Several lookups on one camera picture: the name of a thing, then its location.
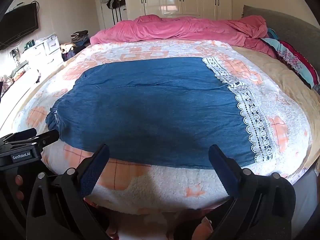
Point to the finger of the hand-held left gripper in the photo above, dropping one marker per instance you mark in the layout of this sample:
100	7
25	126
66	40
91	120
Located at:
50	136
25	132

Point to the grey padded headboard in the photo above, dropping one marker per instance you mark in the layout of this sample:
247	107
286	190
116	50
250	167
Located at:
287	22

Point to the black flat television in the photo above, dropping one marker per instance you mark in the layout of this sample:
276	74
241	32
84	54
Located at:
17	27

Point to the pile of folded clothes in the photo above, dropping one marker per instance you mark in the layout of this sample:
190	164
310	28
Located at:
80	37

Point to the person's right hand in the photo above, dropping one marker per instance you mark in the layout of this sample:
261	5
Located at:
203	226

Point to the teal cloth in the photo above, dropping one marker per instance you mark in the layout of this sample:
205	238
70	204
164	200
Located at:
272	33

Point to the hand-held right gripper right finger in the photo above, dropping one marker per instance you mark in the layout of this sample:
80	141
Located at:
225	170

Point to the blue denim lace-trimmed garment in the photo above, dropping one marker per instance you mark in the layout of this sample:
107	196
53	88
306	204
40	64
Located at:
150	105

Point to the pink duvet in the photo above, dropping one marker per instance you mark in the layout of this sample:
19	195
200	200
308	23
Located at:
162	28

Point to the white orange fleece blanket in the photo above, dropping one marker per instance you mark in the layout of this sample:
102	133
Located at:
162	187

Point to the beige bed sheet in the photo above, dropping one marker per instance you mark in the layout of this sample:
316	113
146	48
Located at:
275	72

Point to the black striped hanging bag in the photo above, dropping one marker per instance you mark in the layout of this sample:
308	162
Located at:
113	1

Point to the colourful floral pillow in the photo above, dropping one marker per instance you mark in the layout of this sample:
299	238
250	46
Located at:
292	57

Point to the person's left hand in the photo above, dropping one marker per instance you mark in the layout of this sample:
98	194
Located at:
19	180

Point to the white drawer cabinet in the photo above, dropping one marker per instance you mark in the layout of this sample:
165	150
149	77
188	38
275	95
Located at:
50	50

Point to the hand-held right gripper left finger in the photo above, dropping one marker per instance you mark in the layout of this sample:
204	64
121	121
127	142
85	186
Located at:
93	172

